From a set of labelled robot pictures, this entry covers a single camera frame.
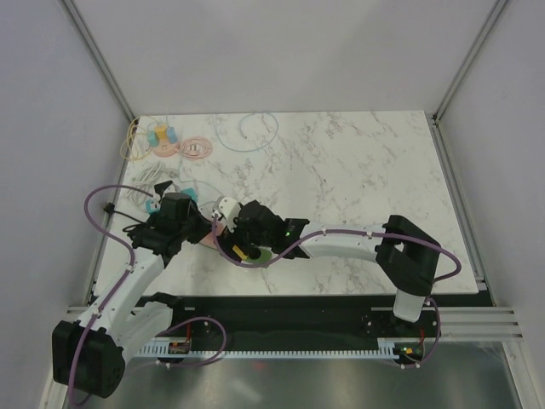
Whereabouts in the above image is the yellow cube plug adapter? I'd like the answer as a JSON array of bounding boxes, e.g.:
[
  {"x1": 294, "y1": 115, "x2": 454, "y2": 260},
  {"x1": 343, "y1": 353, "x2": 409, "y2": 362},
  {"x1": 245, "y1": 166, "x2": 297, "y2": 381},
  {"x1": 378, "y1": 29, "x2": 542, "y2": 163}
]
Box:
[{"x1": 232, "y1": 245, "x2": 248, "y2": 261}]

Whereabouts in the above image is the green power strip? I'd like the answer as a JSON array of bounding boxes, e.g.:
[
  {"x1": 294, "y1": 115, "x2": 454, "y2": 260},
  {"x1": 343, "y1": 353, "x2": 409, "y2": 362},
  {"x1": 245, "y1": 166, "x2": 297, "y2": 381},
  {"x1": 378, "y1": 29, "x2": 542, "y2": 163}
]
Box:
[{"x1": 245, "y1": 248, "x2": 273, "y2": 264}]

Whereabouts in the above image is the pink cube plug adapter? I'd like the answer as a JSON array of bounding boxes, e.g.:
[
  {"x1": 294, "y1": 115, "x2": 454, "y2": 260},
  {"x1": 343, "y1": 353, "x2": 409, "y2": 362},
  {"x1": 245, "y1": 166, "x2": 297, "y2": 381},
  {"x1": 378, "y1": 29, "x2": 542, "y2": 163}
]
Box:
[{"x1": 199, "y1": 224, "x2": 224, "y2": 249}]

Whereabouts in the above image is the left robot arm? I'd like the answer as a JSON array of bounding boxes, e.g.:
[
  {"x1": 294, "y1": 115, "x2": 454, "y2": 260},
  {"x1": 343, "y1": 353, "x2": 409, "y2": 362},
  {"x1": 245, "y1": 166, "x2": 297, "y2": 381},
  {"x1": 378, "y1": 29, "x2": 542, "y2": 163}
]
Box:
[{"x1": 52, "y1": 193, "x2": 211, "y2": 398}]

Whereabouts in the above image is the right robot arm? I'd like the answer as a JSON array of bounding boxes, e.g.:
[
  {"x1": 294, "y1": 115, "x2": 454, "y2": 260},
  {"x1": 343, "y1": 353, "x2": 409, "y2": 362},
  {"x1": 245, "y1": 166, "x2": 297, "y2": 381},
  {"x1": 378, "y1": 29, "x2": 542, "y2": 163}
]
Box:
[{"x1": 227, "y1": 200, "x2": 442, "y2": 336}]

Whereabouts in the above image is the pink round power socket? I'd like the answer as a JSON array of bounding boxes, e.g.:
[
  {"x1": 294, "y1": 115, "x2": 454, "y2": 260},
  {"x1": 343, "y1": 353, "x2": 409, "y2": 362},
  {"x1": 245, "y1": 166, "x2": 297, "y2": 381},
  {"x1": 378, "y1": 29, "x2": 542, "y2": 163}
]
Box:
[{"x1": 152, "y1": 141, "x2": 181, "y2": 158}]

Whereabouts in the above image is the blue plug on pink socket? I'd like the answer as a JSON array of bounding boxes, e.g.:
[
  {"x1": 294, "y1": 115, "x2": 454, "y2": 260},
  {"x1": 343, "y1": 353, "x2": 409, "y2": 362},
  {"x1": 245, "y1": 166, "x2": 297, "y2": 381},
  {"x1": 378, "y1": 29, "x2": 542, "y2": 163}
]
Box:
[{"x1": 166, "y1": 127, "x2": 178, "y2": 144}]

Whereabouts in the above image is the teal plug on pink socket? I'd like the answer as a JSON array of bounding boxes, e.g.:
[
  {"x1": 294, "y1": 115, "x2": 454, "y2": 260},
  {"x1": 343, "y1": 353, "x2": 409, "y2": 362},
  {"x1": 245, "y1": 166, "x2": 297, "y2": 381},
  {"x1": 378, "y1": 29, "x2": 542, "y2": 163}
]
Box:
[{"x1": 147, "y1": 131, "x2": 157, "y2": 147}]

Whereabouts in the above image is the yellow plug on pink socket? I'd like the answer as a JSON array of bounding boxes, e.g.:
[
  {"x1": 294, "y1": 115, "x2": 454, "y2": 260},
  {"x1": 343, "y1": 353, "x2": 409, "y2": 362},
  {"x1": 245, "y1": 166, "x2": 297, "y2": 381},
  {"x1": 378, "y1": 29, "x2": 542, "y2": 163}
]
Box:
[{"x1": 154, "y1": 124, "x2": 168, "y2": 141}]

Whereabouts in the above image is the teal power strip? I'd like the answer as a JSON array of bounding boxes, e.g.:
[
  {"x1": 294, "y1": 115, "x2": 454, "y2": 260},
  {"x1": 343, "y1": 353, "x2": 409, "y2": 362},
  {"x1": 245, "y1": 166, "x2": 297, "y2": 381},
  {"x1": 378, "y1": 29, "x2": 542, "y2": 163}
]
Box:
[{"x1": 145, "y1": 187, "x2": 198, "y2": 214}]

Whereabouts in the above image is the black cube adapter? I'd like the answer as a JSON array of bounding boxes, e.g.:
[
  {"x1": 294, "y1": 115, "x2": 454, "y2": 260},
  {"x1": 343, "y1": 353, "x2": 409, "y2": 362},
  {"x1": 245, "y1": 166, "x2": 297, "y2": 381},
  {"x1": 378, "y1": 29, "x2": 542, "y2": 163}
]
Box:
[{"x1": 154, "y1": 181, "x2": 178, "y2": 199}]

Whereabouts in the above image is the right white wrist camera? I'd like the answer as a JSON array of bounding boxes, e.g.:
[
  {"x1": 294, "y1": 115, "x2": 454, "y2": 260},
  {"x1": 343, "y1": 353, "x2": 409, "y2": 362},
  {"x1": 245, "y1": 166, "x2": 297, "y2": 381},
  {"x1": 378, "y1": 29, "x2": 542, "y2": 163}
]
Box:
[{"x1": 212, "y1": 196, "x2": 241, "y2": 232}]

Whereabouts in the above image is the white coiled cable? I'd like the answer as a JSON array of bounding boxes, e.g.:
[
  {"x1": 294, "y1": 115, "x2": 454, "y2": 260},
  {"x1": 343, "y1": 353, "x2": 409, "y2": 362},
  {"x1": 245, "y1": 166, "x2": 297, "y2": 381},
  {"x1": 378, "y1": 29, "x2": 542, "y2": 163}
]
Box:
[{"x1": 125, "y1": 165, "x2": 178, "y2": 202}]

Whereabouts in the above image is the pink coiled cable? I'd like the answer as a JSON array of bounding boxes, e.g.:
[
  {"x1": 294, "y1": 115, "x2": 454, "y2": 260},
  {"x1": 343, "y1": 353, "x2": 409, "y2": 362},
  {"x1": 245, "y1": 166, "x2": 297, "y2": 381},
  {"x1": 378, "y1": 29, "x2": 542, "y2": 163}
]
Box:
[{"x1": 178, "y1": 135, "x2": 215, "y2": 161}]

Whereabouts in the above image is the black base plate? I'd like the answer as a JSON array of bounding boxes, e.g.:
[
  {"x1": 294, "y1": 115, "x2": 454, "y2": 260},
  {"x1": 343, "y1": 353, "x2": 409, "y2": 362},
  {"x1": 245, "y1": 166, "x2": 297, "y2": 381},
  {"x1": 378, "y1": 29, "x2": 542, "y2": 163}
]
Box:
[{"x1": 161, "y1": 291, "x2": 442, "y2": 350}]

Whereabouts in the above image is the yellow thin cable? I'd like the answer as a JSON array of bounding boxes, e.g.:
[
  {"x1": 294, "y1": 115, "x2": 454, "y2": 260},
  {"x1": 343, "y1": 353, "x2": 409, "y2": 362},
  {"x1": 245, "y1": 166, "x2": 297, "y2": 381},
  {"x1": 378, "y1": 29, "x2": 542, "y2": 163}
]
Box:
[{"x1": 119, "y1": 119, "x2": 151, "y2": 161}]

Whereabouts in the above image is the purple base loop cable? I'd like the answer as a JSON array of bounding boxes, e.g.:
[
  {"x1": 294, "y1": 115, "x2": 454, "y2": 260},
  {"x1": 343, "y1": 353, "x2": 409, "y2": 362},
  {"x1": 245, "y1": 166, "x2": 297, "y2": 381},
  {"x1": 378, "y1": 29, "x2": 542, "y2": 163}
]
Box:
[{"x1": 157, "y1": 321, "x2": 229, "y2": 370}]

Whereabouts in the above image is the light blue thin cable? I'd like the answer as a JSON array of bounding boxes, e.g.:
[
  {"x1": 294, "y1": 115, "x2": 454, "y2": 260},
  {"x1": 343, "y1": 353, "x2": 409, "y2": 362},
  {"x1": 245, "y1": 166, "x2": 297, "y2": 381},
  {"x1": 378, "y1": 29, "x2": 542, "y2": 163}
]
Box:
[{"x1": 174, "y1": 111, "x2": 280, "y2": 214}]

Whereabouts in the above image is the white slotted cable duct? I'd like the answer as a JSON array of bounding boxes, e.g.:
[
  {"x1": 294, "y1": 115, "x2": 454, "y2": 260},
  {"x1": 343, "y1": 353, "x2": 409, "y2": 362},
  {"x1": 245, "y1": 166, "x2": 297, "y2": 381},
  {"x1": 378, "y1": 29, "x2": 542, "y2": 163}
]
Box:
[{"x1": 135, "y1": 338, "x2": 399, "y2": 360}]

